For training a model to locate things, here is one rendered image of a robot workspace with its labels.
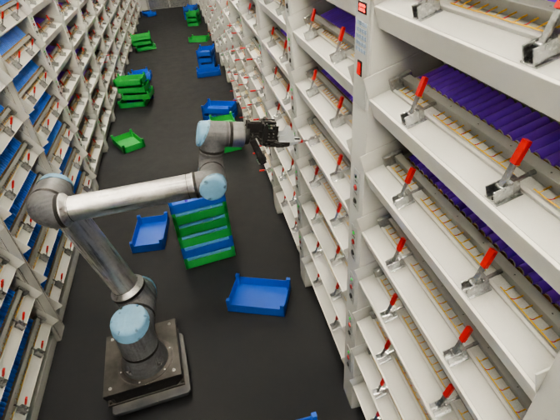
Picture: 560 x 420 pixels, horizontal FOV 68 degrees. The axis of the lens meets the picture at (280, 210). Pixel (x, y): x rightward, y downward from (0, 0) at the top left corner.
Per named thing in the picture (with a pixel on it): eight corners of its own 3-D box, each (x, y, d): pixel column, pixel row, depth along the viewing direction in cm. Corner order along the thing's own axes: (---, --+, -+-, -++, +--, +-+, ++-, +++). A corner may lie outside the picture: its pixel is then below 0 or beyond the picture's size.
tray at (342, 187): (352, 222, 126) (344, 200, 120) (301, 137, 174) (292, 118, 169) (414, 194, 125) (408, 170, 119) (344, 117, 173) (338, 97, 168)
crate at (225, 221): (177, 237, 230) (174, 227, 225) (172, 217, 246) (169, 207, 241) (230, 224, 237) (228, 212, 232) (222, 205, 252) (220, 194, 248)
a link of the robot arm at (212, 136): (195, 141, 153) (195, 115, 147) (229, 142, 156) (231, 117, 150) (197, 152, 145) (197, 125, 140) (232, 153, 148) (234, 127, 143)
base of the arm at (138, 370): (122, 385, 171) (115, 371, 165) (124, 348, 186) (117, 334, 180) (169, 372, 174) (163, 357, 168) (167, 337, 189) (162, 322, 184)
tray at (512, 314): (536, 407, 59) (536, 358, 51) (368, 186, 107) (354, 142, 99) (672, 348, 58) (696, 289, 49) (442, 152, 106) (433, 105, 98)
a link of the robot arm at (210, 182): (8, 213, 129) (224, 172, 135) (21, 192, 139) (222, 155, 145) (25, 242, 136) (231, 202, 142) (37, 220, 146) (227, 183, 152)
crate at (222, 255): (186, 269, 244) (183, 259, 239) (181, 248, 260) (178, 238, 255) (236, 255, 251) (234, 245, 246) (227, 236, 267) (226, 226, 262)
